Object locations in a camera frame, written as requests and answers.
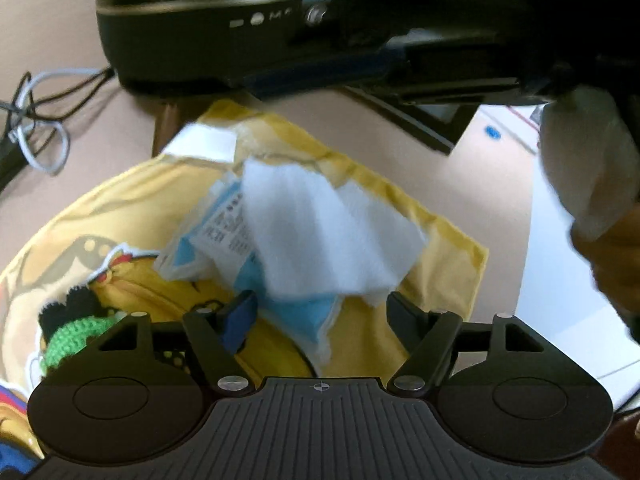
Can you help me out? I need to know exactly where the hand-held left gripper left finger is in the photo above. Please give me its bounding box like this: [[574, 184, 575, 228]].
[[90, 289, 258, 396]]

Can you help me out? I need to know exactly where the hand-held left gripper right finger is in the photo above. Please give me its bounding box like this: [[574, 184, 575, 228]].
[[386, 290, 548, 396]]

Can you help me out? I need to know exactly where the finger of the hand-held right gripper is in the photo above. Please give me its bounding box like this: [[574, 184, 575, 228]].
[[227, 49, 521, 106]]

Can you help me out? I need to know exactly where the blue wet wipe packet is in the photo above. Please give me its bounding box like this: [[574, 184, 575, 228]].
[[154, 172, 346, 367]]

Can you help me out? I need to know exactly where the white tissue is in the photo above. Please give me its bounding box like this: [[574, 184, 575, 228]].
[[241, 157, 429, 307]]

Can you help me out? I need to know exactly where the person's right hand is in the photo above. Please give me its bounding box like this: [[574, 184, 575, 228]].
[[570, 200, 640, 346]]

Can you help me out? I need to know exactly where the white cloth tag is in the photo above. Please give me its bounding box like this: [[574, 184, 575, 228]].
[[161, 124, 240, 162]]

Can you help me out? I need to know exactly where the black appliance with gold trim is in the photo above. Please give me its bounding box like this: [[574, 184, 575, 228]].
[[95, 0, 311, 97]]

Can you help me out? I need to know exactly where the yellow printed cloth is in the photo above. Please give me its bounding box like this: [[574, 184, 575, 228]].
[[0, 99, 490, 461]]

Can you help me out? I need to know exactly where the green brown crocheted doll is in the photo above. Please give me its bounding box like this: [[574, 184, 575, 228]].
[[37, 285, 128, 376]]

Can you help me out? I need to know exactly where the white cloth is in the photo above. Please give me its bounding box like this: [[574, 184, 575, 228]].
[[539, 85, 635, 242]]

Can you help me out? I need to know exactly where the black frame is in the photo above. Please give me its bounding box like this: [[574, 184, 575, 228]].
[[342, 85, 482, 157]]

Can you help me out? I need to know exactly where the brown wooden post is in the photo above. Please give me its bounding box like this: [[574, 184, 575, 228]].
[[151, 100, 185, 158]]

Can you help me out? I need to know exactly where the grey cable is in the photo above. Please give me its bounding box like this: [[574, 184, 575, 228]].
[[0, 69, 113, 176]]

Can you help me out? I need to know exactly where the black cable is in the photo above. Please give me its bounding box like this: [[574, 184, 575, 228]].
[[0, 72, 118, 193]]

